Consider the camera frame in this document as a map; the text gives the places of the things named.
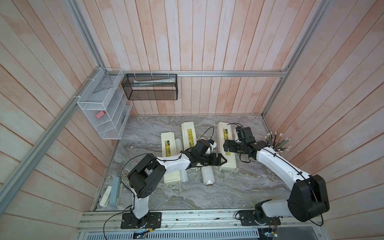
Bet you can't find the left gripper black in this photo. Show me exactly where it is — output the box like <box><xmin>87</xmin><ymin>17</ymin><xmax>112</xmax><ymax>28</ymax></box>
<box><xmin>198</xmin><ymin>152</ymin><xmax>228</xmax><ymax>166</ymax></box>

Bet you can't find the plastic wrap roll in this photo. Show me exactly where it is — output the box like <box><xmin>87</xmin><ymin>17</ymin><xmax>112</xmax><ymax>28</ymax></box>
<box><xmin>175</xmin><ymin>138</ymin><xmax>189</xmax><ymax>183</ymax></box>
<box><xmin>197</xmin><ymin>136</ymin><xmax>216</xmax><ymax>187</ymax></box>

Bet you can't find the cream dispenser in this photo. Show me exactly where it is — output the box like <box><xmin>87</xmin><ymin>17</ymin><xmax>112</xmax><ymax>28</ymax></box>
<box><xmin>161</xmin><ymin>132</ymin><xmax>181</xmax><ymax>186</ymax></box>
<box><xmin>181</xmin><ymin>122</ymin><xmax>197</xmax><ymax>150</ymax></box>
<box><xmin>217</xmin><ymin>122</ymin><xmax>237</xmax><ymax>171</ymax></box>

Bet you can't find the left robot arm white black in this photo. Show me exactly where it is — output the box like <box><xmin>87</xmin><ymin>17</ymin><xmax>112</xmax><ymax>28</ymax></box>
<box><xmin>128</xmin><ymin>139</ymin><xmax>228</xmax><ymax>220</ymax></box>

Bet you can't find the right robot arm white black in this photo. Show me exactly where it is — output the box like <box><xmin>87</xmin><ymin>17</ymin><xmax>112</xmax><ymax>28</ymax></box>
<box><xmin>218</xmin><ymin>138</ymin><xmax>330</xmax><ymax>225</ymax></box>

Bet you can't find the pencil holder with pencils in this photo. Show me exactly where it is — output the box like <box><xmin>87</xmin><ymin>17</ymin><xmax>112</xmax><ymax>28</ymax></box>
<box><xmin>265</xmin><ymin>132</ymin><xmax>291</xmax><ymax>152</ymax></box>

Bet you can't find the white and teal brush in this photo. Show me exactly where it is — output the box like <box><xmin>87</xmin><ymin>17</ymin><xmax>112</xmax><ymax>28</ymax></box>
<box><xmin>99</xmin><ymin>177</ymin><xmax>123</xmax><ymax>208</ymax></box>

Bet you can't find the pink eraser block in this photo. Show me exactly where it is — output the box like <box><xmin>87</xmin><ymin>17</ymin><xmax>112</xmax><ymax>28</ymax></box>
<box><xmin>96</xmin><ymin>111</ymin><xmax>106</xmax><ymax>119</ymax></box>

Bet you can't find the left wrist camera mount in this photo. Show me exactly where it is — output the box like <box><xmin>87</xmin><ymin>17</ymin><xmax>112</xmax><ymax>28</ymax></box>
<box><xmin>207</xmin><ymin>139</ymin><xmax>217</xmax><ymax>149</ymax></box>

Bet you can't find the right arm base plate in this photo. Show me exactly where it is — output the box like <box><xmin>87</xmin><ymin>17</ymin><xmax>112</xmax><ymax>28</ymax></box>
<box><xmin>236</xmin><ymin>209</ymin><xmax>281</xmax><ymax>227</ymax></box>

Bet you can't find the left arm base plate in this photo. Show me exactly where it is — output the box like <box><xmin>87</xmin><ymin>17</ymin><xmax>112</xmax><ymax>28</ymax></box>
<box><xmin>121</xmin><ymin>212</ymin><xmax>162</xmax><ymax>230</ymax></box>

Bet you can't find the black wire mesh basket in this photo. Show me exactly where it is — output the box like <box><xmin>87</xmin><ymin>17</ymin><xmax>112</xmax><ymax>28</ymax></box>
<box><xmin>122</xmin><ymin>73</ymin><xmax>179</xmax><ymax>101</ymax></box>

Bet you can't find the white wire mesh shelf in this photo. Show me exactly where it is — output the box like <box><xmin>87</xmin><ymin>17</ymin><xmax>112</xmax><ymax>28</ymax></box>
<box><xmin>77</xmin><ymin>68</ymin><xmax>133</xmax><ymax>140</ymax></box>

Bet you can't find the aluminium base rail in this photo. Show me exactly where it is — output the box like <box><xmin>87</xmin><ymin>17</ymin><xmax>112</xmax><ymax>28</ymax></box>
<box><xmin>76</xmin><ymin>209</ymin><xmax>328</xmax><ymax>236</ymax></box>

